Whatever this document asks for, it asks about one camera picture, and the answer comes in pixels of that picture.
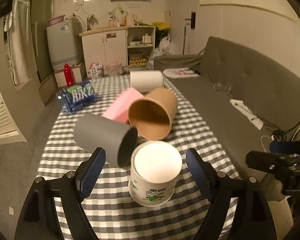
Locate white paper cup green print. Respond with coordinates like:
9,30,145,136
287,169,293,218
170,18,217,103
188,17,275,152
128,141,183,207

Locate grey plastic cup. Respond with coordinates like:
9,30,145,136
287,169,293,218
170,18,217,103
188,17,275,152
74,114,138,167

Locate brown kraft paper cup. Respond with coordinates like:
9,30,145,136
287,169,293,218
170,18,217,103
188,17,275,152
128,88,178,140

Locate grey fabric sofa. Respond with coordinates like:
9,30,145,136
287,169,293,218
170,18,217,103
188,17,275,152
154,36,300,180

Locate grey white checkered tablecloth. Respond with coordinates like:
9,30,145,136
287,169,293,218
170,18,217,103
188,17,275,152
38,75,239,239

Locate magazine on sofa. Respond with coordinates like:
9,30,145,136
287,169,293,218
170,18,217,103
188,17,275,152
162,68,199,79

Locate pink box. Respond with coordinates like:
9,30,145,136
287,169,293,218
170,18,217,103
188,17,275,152
102,88,143,124

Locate red thermos bottle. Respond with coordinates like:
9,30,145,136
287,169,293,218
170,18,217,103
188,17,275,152
63,63,75,87

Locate white platform box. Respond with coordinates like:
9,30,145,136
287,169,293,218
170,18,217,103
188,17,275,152
54,62,87,87

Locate white plastic bags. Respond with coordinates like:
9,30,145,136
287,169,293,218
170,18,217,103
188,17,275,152
146,36,176,70

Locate milk carton box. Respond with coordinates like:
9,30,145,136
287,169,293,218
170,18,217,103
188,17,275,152
90,63,103,80

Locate small waste bin pink liner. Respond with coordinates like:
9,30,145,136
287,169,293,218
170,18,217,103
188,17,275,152
105,61,123,77

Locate white open shelf unit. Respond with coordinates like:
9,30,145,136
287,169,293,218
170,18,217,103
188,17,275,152
127,25,155,72

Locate light blue washing machine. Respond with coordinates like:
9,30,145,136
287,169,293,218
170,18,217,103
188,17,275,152
46,18,82,72

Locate white sink cabinet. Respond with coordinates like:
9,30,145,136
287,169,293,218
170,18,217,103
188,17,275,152
79,27,128,78

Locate white entrance door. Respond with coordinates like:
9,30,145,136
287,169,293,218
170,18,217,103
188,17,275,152
166,0,199,55

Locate chrome faucet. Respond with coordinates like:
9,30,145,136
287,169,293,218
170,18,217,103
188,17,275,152
87,15,95,30

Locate white hanging towel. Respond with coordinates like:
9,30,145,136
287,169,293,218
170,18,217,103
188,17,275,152
4,0,37,86

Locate pink basin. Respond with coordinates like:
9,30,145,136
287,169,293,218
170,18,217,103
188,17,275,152
49,15,65,25

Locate white electric kettle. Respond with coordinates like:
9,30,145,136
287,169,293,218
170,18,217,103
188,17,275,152
126,14,137,27

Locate black door handle lock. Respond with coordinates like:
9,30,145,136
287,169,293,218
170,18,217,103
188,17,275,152
185,11,196,29

